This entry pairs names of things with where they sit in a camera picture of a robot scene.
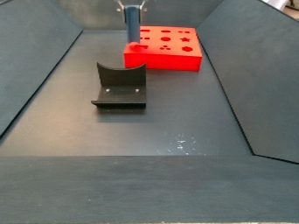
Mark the black curved fixture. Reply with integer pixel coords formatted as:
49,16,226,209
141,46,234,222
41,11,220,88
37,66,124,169
90,64,145,108

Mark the blue arch object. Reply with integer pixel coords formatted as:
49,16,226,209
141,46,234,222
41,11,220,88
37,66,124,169
124,5,140,43

